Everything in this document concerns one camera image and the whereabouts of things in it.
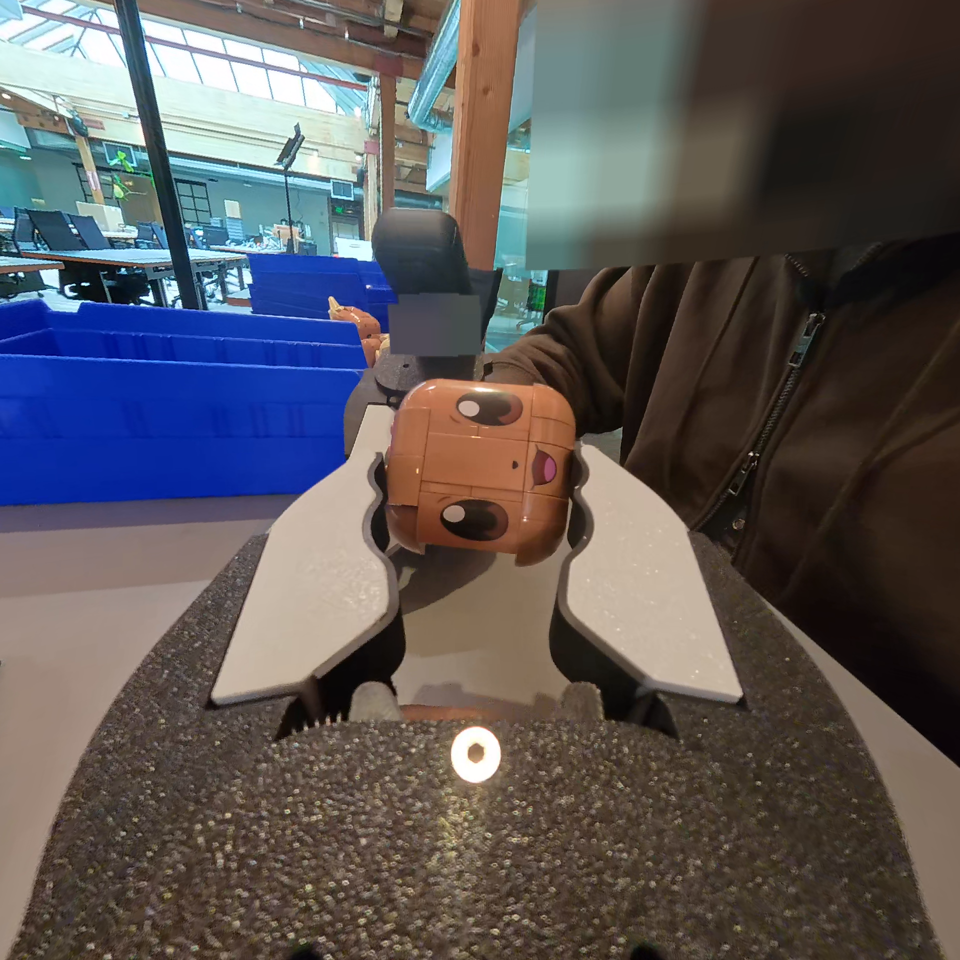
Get black ceiling pole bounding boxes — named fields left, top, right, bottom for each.
left=116, top=0, right=200, bottom=310

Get large blue plastic bin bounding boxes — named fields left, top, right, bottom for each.
left=0, top=300, right=387, bottom=507

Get row of black office chairs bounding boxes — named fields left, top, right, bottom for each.
left=13, top=208, right=170, bottom=252

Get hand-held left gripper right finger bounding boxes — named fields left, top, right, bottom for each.
left=549, top=442, right=745, bottom=706

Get black light stand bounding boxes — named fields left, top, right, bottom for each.
left=273, top=123, right=305, bottom=226

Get stacked blue plastic bins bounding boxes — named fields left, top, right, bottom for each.
left=247, top=253, right=395, bottom=320

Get brown and cream lego figure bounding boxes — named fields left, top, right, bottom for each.
left=327, top=296, right=387, bottom=369

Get wooden post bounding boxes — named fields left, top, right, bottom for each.
left=378, top=73, right=399, bottom=211
left=448, top=0, right=522, bottom=271

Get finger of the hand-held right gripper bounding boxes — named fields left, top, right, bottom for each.
left=358, top=408, right=396, bottom=460

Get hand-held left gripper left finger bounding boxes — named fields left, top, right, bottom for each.
left=210, top=448, right=408, bottom=710

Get person's right forearm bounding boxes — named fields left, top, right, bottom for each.
left=480, top=264, right=676, bottom=444

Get brown lego head with face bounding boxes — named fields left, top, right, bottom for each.
left=384, top=378, right=579, bottom=567

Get wooden office desk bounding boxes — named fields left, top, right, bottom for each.
left=22, top=247, right=249, bottom=305

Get silver air duct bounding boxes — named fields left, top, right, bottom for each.
left=408, top=0, right=460, bottom=129

